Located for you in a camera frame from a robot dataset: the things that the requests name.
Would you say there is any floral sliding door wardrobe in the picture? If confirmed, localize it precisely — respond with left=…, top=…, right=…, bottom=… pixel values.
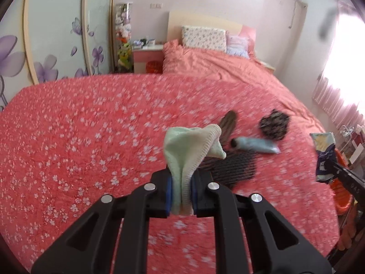
left=0, top=0, right=117, bottom=112

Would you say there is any pink and white nightstand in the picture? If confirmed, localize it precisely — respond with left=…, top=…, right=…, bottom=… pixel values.
left=132, top=44, right=164, bottom=74
left=255, top=58, right=276, bottom=73

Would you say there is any white wire rack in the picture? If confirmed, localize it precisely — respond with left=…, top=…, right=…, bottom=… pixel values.
left=338, top=124, right=365, bottom=163

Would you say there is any beige and pink headboard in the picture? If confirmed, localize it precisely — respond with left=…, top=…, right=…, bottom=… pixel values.
left=167, top=11, right=256, bottom=50

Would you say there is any dark striped sock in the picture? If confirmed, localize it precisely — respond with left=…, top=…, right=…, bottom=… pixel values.
left=200, top=152, right=257, bottom=190

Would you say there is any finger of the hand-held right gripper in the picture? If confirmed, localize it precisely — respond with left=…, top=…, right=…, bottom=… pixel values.
left=325, top=160, right=353, bottom=182

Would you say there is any pink curtain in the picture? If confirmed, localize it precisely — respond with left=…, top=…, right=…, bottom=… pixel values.
left=311, top=0, right=365, bottom=129

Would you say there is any black floral cloth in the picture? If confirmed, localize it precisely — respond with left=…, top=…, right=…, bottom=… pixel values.
left=258, top=109, right=291, bottom=141

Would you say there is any white pipe duct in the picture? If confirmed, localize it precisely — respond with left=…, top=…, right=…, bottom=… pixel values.
left=288, top=0, right=308, bottom=29

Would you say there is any pink striped pillow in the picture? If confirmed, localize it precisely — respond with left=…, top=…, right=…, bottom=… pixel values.
left=226, top=33, right=251, bottom=59

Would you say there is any white floral pillow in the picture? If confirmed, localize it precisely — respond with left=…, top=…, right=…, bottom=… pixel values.
left=182, top=25, right=228, bottom=53

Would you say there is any brown striped sock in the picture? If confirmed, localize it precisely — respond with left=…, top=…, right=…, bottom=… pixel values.
left=218, top=110, right=238, bottom=143

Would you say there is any snack packet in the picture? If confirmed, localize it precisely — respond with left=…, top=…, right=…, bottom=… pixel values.
left=310, top=132, right=338, bottom=183

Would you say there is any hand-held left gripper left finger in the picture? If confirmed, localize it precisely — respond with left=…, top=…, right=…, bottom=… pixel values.
left=31, top=170, right=173, bottom=274

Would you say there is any orange plastic basket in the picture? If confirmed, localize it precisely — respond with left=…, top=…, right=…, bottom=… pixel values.
left=329, top=148, right=355, bottom=216

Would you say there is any salmon duvet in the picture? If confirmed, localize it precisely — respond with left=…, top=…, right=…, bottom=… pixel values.
left=162, top=40, right=326, bottom=137

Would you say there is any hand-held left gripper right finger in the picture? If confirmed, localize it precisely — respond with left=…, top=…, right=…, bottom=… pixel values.
left=190, top=171, right=333, bottom=274

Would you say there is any blue grey sock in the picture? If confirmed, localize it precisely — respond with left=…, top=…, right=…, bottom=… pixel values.
left=230, top=136, right=281, bottom=155

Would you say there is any red floral blanket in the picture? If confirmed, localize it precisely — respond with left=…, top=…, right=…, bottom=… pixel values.
left=0, top=73, right=341, bottom=274

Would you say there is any light green sock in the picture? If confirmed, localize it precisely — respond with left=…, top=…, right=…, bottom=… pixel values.
left=163, top=124, right=227, bottom=217

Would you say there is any clear tube of plush toys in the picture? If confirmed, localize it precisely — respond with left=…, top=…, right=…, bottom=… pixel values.
left=114, top=2, right=134, bottom=73

